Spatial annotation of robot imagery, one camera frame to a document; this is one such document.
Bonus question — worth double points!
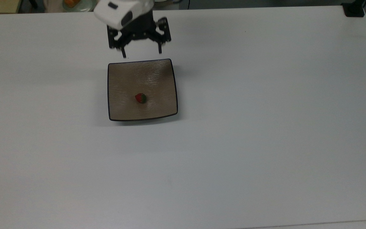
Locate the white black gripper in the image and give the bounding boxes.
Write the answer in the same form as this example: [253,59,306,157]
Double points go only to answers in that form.
[93,0,172,59]

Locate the round green plate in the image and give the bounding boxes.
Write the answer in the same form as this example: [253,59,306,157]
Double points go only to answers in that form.
[63,0,98,13]

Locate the square brown ceramic plate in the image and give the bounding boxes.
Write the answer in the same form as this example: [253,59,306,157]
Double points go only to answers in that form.
[107,59,178,121]

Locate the black table clamp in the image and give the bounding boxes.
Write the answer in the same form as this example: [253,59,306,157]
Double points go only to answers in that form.
[341,0,366,17]

